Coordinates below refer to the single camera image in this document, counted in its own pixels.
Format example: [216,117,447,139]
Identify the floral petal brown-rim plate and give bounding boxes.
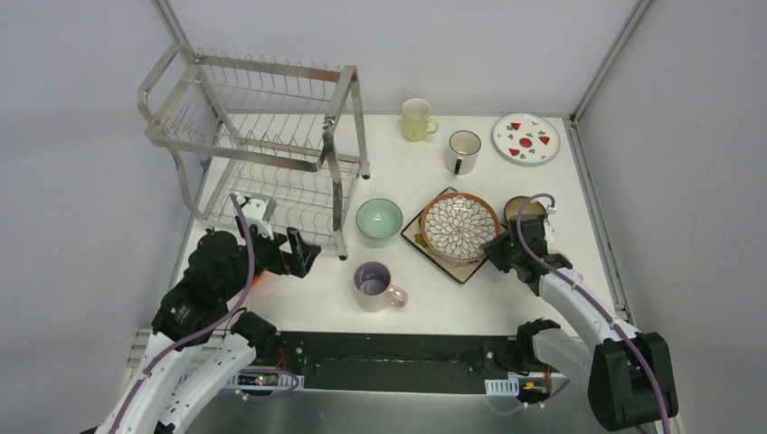
[420,192,502,263]

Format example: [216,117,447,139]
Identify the watermelon pattern round plate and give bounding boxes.
[491,113,561,166]

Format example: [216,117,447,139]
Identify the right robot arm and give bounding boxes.
[482,215,679,431]

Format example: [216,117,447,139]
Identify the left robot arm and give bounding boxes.
[92,225,322,433]

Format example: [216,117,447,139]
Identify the stainless steel dish rack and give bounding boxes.
[137,43,370,259]

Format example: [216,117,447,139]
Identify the brown patterned small bowl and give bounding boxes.
[502,196,546,229]

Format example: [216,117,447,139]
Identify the pink iridescent mug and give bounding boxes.
[353,261,409,312]

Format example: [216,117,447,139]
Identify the mint green bowl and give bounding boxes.
[355,198,403,240]

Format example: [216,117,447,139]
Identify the square flower pattern plate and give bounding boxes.
[401,187,488,285]

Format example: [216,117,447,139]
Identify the white mug dark rim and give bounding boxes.
[445,130,482,175]

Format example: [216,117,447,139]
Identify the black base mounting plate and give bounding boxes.
[252,332,543,394]

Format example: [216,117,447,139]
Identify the yellow mug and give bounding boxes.
[402,99,440,142]

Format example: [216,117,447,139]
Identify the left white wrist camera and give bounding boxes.
[234,193,277,240]

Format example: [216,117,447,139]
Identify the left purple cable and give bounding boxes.
[108,193,258,434]

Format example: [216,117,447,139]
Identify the purple cable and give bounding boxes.
[515,193,672,434]
[108,193,258,434]

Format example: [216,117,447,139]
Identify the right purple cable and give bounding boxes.
[515,193,672,434]

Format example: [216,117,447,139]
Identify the aluminium frame rail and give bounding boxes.
[563,118,633,323]

